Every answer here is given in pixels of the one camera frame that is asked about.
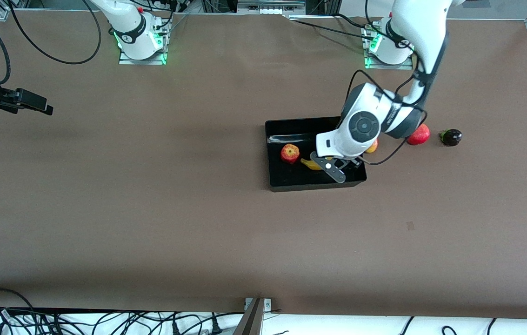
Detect yellow banana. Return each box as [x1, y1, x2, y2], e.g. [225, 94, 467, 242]
[300, 157, 334, 171]

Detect metal table edge bracket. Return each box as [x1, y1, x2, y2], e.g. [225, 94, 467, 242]
[233, 297, 273, 335]

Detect dark purple eggplant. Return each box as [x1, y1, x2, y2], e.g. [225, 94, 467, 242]
[439, 128, 463, 147]

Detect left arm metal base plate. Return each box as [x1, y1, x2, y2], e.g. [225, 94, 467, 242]
[364, 27, 415, 71]

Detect black plastic box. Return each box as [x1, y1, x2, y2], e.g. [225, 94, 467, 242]
[265, 115, 367, 193]

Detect silver device with ports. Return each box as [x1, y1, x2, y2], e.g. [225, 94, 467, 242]
[237, 0, 307, 15]

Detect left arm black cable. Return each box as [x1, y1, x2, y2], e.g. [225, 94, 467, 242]
[347, 0, 431, 166]

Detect red yellow apple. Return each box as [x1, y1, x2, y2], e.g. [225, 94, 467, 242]
[280, 143, 300, 165]

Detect right arm black loop cable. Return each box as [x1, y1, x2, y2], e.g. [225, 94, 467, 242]
[8, 0, 103, 66]

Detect red pomegranate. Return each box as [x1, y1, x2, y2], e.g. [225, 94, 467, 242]
[407, 123, 431, 146]

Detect black cable across table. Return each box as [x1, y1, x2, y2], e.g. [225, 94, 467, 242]
[287, 13, 382, 41]

